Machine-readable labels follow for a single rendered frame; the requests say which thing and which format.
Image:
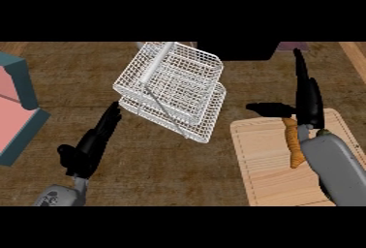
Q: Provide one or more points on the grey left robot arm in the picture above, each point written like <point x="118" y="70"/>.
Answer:
<point x="66" y="194"/>

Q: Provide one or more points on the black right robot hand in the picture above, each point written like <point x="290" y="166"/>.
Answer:
<point x="309" y="100"/>

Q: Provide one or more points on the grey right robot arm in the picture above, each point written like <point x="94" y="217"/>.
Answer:
<point x="333" y="168"/>

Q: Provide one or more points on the pale wooden cutting board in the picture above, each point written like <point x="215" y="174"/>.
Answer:
<point x="271" y="161"/>

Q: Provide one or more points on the teal and pink appliance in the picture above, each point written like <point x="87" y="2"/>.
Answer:
<point x="16" y="109"/>

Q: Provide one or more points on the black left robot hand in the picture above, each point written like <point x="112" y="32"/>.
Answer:
<point x="90" y="145"/>

